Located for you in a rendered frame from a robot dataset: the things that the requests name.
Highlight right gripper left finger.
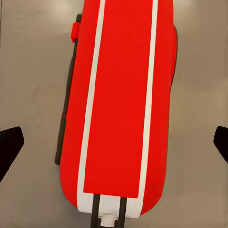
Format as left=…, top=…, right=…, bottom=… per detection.
left=0, top=126, right=24, bottom=182

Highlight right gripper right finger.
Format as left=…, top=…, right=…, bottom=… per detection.
left=213, top=126, right=228, bottom=164

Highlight radio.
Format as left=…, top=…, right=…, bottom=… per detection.
left=55, top=0, right=178, bottom=228

